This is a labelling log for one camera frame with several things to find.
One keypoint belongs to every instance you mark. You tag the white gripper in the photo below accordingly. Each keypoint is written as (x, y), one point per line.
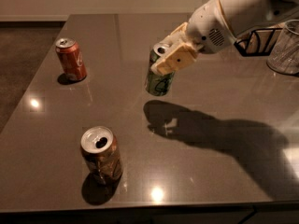
(206, 27)

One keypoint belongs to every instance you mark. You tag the brown soda can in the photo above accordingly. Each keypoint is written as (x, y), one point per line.
(99, 148)

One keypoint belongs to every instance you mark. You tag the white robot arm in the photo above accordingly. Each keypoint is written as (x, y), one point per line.
(244, 16)

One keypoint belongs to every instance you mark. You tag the orange-red soda can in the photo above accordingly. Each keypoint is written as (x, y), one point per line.
(70, 57)

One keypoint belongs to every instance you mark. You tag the green soda can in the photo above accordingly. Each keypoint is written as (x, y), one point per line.
(155, 84)

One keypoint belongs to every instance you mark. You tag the clear plastic cup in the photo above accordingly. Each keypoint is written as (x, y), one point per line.
(284, 57)

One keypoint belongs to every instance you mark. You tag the black wire basket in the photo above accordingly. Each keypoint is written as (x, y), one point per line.
(259, 42)

